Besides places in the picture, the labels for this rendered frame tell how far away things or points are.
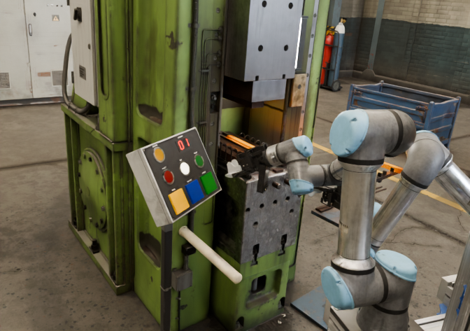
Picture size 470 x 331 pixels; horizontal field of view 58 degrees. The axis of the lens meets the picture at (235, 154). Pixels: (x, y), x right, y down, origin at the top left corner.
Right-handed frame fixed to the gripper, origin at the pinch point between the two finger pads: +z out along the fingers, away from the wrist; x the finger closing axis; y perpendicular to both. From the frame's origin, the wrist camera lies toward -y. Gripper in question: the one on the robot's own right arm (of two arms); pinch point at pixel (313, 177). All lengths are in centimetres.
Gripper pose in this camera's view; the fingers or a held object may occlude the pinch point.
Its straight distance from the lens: 187.2
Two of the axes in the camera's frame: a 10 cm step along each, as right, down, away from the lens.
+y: -0.7, 9.4, 3.4
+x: 8.0, -1.5, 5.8
